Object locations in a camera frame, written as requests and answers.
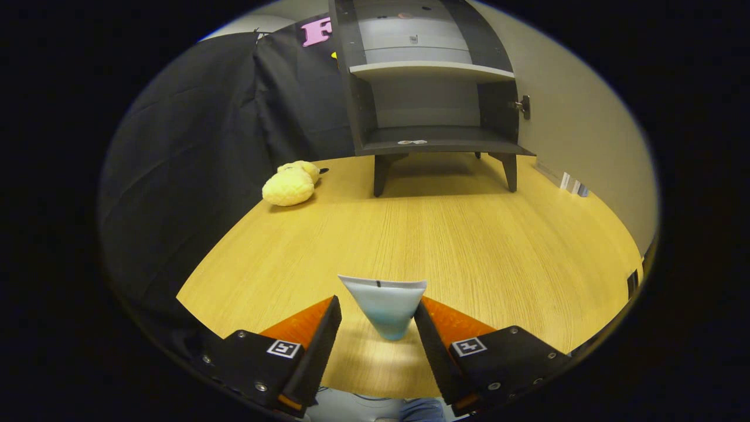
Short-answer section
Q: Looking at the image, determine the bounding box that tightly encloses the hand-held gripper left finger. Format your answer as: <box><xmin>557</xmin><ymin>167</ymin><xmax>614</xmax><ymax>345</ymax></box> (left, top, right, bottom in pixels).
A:
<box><xmin>202</xmin><ymin>295</ymin><xmax>342</xmax><ymax>418</ymax></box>

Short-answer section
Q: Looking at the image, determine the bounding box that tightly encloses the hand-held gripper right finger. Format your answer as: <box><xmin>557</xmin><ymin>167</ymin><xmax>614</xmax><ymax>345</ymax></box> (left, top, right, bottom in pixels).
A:
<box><xmin>413</xmin><ymin>296</ymin><xmax>572</xmax><ymax>417</ymax></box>

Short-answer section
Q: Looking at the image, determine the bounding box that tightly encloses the blue and white tube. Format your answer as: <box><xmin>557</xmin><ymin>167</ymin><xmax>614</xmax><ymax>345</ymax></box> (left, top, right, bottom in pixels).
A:
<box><xmin>338</xmin><ymin>274</ymin><xmax>428</xmax><ymax>342</ymax></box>

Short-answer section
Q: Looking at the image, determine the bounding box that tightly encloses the light grey cabinet door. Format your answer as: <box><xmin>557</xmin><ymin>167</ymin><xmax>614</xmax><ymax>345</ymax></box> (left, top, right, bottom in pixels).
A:
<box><xmin>469</xmin><ymin>0</ymin><xmax>660</xmax><ymax>258</ymax></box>

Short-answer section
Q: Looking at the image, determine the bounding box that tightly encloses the person's blue jeans leg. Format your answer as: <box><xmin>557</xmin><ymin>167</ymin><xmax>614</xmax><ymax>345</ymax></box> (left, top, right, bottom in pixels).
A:
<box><xmin>400</xmin><ymin>397</ymin><xmax>447</xmax><ymax>422</ymax></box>

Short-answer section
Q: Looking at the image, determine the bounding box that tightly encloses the person's grey clothing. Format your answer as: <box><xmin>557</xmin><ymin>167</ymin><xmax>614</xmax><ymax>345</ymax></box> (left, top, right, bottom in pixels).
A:
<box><xmin>305</xmin><ymin>387</ymin><xmax>405</xmax><ymax>422</ymax></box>

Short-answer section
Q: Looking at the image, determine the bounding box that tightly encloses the yellow plush toy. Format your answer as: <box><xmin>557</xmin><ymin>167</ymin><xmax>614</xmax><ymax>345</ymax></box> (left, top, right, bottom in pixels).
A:
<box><xmin>261</xmin><ymin>160</ymin><xmax>330</xmax><ymax>207</ymax></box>

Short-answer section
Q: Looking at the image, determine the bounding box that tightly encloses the black backdrop cloth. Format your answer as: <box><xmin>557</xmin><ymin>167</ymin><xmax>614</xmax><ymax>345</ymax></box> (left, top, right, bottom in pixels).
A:
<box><xmin>97</xmin><ymin>15</ymin><xmax>355</xmax><ymax>364</ymax></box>

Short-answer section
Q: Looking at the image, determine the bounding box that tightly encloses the dark grey cabinet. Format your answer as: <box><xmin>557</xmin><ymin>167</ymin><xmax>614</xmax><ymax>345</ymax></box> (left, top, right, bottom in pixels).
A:
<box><xmin>328</xmin><ymin>0</ymin><xmax>535</xmax><ymax>198</ymax></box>

